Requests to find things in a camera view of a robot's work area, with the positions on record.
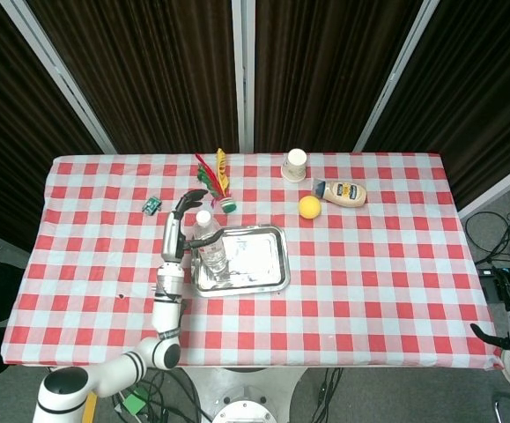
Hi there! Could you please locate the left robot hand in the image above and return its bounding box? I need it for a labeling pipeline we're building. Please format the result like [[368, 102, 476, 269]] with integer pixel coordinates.
[[160, 189, 225, 264]]

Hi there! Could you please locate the clear plastic water bottle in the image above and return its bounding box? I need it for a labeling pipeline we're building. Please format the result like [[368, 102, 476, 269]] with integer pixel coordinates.
[[192, 210, 230, 277]]

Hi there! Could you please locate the rectangular stainless steel tray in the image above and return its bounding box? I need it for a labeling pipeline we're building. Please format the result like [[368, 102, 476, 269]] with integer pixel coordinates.
[[190, 224, 292, 299]]

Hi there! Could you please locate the mayonnaise squeeze bottle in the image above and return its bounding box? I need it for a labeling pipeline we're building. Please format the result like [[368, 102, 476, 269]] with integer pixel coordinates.
[[311, 177, 368, 207]]

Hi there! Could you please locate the colourful feather shuttlecock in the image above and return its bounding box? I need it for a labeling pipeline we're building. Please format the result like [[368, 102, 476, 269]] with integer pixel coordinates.
[[194, 148, 237, 215]]

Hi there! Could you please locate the upturned white paper cup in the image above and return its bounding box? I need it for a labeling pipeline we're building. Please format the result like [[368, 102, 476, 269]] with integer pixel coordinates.
[[280, 148, 307, 183]]

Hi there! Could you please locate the yellow ball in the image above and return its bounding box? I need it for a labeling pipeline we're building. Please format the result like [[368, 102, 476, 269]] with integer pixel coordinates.
[[298, 195, 322, 219]]

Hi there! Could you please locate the small green box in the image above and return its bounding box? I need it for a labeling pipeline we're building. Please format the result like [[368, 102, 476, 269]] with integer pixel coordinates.
[[121, 391, 148, 416]]

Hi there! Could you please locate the red white checkered tablecloth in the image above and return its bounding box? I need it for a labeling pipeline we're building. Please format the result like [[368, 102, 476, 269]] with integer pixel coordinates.
[[1, 152, 505, 370]]

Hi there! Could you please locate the white partition frame post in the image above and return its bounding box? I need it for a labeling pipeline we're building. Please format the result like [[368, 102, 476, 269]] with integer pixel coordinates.
[[353, 0, 440, 153], [456, 153, 510, 220], [231, 0, 255, 154], [0, 0, 117, 154]]

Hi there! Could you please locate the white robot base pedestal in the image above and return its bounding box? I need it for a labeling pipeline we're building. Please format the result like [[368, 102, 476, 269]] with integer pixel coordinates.
[[182, 366, 305, 423]]

